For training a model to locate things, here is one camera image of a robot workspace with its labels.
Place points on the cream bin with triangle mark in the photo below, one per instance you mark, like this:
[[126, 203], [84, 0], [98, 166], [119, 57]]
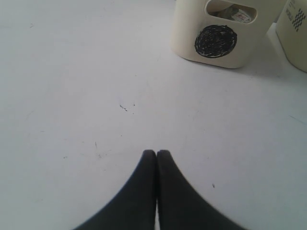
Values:
[[291, 29]]

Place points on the cream bin with circle mark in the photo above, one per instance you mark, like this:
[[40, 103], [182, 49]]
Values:
[[222, 33]]

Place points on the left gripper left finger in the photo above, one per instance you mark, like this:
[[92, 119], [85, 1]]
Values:
[[134, 206]]

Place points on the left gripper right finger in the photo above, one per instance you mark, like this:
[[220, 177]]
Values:
[[180, 207]]

